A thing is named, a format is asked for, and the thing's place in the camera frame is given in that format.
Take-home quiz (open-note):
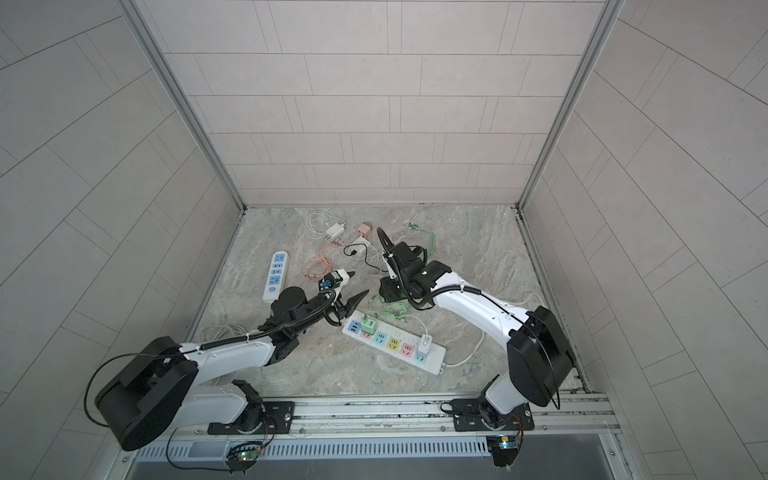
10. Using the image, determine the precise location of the white charger with black cable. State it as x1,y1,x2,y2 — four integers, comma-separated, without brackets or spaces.
342,237,388,273

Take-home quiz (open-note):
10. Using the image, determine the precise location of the green charger adapter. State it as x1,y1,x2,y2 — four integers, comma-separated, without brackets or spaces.
360,315,377,336

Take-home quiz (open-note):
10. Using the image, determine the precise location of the white multicolour socket power strip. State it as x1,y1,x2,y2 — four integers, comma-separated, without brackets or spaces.
342,311,446,375

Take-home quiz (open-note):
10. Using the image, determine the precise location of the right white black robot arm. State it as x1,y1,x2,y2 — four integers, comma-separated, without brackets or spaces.
376,228,575,430

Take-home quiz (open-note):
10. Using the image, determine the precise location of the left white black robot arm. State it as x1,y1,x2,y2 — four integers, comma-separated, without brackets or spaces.
84,269,367,451

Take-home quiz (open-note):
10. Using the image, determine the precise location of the white blue socket power strip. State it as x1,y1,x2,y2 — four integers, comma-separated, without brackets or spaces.
262,250,289,304

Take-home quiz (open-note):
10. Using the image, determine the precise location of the white charger adapter far left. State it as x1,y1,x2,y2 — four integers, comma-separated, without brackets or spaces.
325,223,345,241

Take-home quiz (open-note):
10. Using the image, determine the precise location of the left green circuit board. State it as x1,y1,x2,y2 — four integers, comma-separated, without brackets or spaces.
225,441,263,475

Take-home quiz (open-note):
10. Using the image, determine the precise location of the green circuit board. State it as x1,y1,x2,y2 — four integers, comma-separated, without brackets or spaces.
486,436,520,468
225,441,263,475

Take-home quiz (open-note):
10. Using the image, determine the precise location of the right green circuit board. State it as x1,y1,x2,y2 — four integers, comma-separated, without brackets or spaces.
486,436,520,468

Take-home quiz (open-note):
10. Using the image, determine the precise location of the green charging cable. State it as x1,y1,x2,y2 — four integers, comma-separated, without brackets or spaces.
368,223,440,322

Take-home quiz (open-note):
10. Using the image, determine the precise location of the pink charging cable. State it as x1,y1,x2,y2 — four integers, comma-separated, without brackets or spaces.
302,241,347,283

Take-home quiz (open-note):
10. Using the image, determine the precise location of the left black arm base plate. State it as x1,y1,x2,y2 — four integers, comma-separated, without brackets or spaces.
207,401,295,436

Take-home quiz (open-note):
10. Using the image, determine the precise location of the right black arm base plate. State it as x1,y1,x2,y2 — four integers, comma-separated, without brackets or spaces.
440,398,535,432

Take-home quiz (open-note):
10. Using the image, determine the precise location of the aluminium mounting rail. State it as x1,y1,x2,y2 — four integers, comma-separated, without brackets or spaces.
116,392,622,445

